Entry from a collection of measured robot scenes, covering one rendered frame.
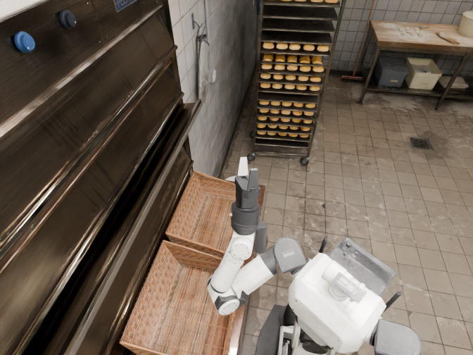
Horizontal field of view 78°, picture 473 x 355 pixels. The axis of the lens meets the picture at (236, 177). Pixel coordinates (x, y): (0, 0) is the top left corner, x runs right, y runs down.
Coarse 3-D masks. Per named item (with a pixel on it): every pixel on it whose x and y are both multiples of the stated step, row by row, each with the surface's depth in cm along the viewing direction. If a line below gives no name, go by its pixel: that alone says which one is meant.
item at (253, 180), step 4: (256, 168) 79; (252, 172) 78; (256, 172) 78; (248, 176) 79; (252, 176) 78; (256, 176) 79; (248, 180) 79; (252, 180) 79; (256, 180) 79; (248, 184) 79; (252, 184) 79; (256, 184) 80; (248, 188) 80; (252, 188) 79; (256, 188) 80
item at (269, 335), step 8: (288, 304) 196; (272, 312) 206; (280, 312) 204; (288, 312) 191; (272, 320) 202; (280, 320) 200; (288, 320) 187; (264, 328) 199; (272, 328) 199; (264, 336) 195; (272, 336) 195; (264, 344) 192; (272, 344) 192; (256, 352) 189; (264, 352) 189; (272, 352) 189
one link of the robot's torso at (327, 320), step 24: (312, 264) 100; (360, 264) 99; (384, 264) 99; (312, 288) 93; (384, 288) 94; (312, 312) 92; (336, 312) 88; (360, 312) 88; (312, 336) 104; (336, 336) 88; (360, 336) 85
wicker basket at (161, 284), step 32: (160, 256) 165; (192, 256) 175; (160, 288) 164; (192, 288) 175; (128, 320) 138; (160, 320) 162; (192, 320) 162; (224, 320) 163; (160, 352) 133; (192, 352) 152; (224, 352) 139
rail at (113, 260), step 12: (180, 132) 144; (168, 156) 132; (156, 180) 121; (144, 204) 112; (132, 228) 105; (120, 240) 101; (120, 252) 99; (108, 264) 95; (108, 276) 93; (96, 288) 89; (96, 300) 88; (84, 312) 84; (72, 336) 80
